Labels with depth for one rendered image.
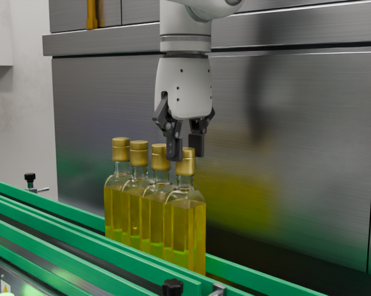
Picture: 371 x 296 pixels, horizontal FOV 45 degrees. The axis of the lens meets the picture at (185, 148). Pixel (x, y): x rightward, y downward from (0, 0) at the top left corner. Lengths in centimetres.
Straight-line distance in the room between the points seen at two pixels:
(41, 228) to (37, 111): 291
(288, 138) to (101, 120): 56
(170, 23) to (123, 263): 43
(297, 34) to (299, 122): 14
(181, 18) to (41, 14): 323
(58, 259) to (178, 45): 45
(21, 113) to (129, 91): 298
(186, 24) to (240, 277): 43
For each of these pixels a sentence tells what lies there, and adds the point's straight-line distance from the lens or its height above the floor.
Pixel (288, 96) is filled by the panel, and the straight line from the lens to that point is 79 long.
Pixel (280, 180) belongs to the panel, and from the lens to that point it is 81.
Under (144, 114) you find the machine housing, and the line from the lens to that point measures 106.
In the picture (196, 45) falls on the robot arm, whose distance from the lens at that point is 72.
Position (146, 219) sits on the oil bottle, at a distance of 83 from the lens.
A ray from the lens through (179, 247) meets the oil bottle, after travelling 79.
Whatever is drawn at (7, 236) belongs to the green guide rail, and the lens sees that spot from 107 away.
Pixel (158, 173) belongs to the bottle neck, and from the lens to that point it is 81.
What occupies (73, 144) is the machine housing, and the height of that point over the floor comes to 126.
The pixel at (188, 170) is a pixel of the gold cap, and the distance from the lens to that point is 76.
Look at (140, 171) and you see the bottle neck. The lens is 85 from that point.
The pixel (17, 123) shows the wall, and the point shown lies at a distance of 408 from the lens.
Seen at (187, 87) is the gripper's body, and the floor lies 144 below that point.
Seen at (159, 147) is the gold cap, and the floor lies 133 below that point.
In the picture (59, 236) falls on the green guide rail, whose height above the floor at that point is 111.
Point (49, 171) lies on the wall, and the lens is 397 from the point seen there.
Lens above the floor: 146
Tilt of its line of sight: 10 degrees down
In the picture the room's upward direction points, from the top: straight up
